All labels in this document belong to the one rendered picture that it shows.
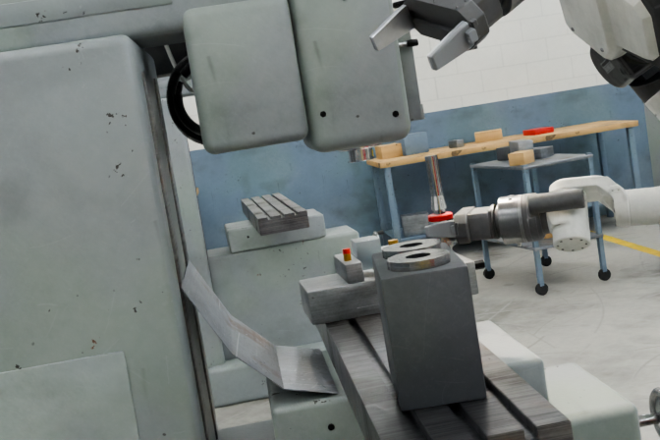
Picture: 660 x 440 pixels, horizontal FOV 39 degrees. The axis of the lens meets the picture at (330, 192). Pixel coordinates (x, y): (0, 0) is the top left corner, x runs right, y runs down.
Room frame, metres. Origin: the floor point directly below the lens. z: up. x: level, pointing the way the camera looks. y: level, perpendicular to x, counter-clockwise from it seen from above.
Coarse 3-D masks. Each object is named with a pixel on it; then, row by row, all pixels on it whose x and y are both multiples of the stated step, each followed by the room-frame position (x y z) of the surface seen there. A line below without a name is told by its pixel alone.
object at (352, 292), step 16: (336, 256) 1.95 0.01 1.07; (352, 256) 1.91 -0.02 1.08; (464, 256) 1.93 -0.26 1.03; (352, 272) 1.83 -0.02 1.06; (368, 272) 1.92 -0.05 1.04; (304, 288) 1.86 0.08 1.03; (320, 288) 1.83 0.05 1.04; (336, 288) 1.82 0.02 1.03; (352, 288) 1.83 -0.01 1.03; (368, 288) 1.83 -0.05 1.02; (304, 304) 1.90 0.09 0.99; (320, 304) 1.82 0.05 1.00; (336, 304) 1.82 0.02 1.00; (352, 304) 1.83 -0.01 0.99; (368, 304) 1.83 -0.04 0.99; (320, 320) 1.82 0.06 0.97; (336, 320) 1.82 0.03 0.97
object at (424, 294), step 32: (384, 256) 1.38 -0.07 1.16; (416, 256) 1.30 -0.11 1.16; (448, 256) 1.27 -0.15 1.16; (384, 288) 1.23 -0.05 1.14; (416, 288) 1.23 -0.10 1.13; (448, 288) 1.23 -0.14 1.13; (384, 320) 1.31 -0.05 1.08; (416, 320) 1.23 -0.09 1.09; (448, 320) 1.23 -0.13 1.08; (416, 352) 1.23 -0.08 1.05; (448, 352) 1.23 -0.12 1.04; (416, 384) 1.23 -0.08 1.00; (448, 384) 1.23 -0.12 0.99; (480, 384) 1.23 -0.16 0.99
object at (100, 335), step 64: (0, 64) 1.49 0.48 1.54; (64, 64) 1.50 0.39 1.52; (128, 64) 1.51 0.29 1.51; (0, 128) 1.48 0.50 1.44; (64, 128) 1.49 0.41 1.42; (128, 128) 1.50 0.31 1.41; (0, 192) 1.48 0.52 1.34; (64, 192) 1.49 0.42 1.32; (128, 192) 1.50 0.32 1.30; (0, 256) 1.48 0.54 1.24; (64, 256) 1.49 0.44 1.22; (128, 256) 1.50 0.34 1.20; (0, 320) 1.48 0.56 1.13; (64, 320) 1.49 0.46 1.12; (128, 320) 1.50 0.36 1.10; (192, 320) 1.76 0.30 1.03; (0, 384) 1.47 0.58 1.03; (64, 384) 1.48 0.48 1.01; (128, 384) 1.49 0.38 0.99; (192, 384) 1.52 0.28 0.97
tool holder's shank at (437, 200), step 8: (432, 160) 1.71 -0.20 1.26; (432, 168) 1.71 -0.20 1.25; (432, 176) 1.71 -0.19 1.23; (440, 176) 1.72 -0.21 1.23; (432, 184) 1.71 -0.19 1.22; (440, 184) 1.72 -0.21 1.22; (432, 192) 1.71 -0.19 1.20; (440, 192) 1.71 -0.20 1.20; (432, 200) 1.72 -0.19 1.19; (440, 200) 1.71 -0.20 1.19; (432, 208) 1.72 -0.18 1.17; (440, 208) 1.71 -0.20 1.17
